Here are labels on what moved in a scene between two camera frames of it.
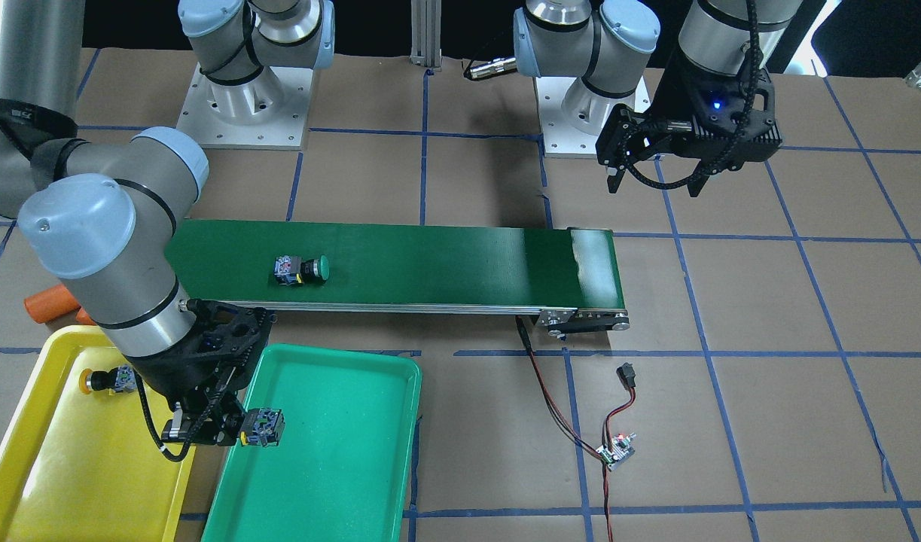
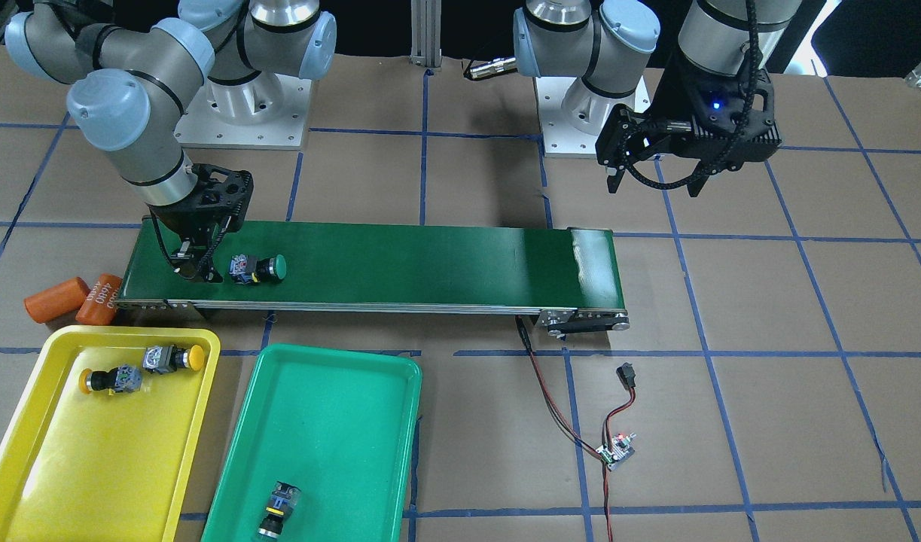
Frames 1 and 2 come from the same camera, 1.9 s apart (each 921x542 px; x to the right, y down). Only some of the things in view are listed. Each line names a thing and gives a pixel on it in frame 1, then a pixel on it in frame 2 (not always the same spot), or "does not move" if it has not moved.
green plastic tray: x=345 y=470 does not move
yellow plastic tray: x=77 y=467 does not move
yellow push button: x=121 y=379 does not move
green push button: x=262 y=426 -> x=284 y=498
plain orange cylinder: x=51 y=304 does not move
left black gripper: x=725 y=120 does not move
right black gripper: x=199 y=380 -> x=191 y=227
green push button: x=292 y=269 -> x=246 y=268
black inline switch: x=626 y=373 does not move
